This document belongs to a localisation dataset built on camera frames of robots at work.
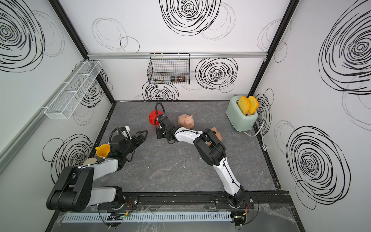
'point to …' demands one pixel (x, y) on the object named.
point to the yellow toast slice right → (254, 104)
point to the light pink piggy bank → (186, 121)
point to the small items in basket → (178, 78)
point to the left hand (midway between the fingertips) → (144, 134)
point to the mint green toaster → (241, 122)
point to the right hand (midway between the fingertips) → (158, 131)
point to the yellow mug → (103, 150)
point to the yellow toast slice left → (244, 105)
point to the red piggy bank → (153, 117)
